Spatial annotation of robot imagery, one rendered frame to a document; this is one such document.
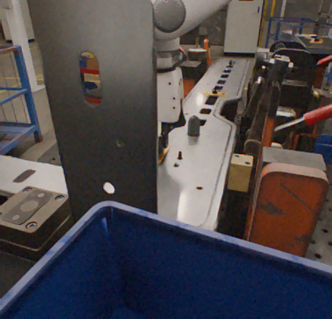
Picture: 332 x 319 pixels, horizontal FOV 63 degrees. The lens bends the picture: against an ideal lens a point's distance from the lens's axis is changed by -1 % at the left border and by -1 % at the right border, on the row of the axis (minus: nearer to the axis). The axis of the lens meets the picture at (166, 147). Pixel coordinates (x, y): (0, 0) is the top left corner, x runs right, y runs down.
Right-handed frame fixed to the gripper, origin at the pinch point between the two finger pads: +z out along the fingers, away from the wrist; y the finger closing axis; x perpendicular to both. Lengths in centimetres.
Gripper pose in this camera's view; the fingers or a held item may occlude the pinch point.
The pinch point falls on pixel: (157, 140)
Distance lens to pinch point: 57.5
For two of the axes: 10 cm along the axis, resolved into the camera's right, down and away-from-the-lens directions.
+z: 0.0, 8.8, 4.7
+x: -3.0, 4.5, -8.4
